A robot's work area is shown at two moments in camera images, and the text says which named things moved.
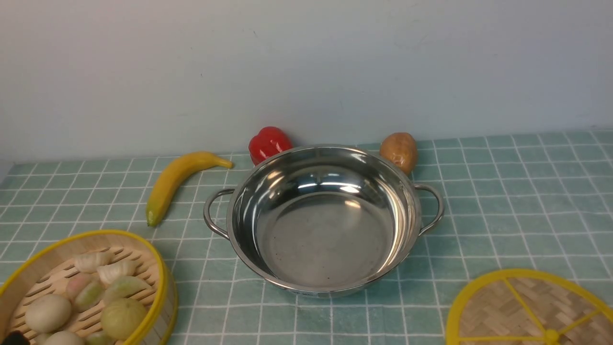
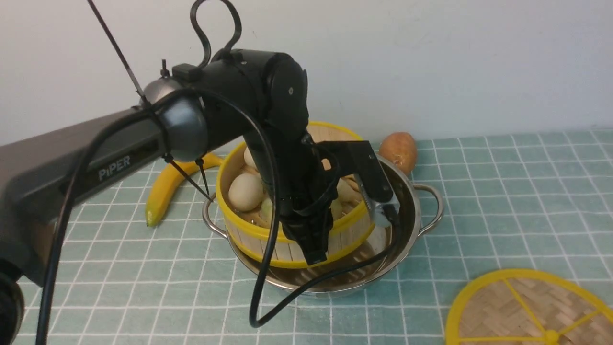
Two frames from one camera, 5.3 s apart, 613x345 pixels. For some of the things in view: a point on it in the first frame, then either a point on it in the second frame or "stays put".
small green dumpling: [88, 295] to [264, 219]
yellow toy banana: [166, 184] stays put
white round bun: [65, 338] to [248, 157]
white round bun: [48, 313] to [245, 191]
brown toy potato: [401, 149] stays put
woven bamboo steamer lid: [526, 307] stays put
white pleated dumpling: [89, 262] to [349, 189]
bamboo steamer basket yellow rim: [45, 269] to [247, 210]
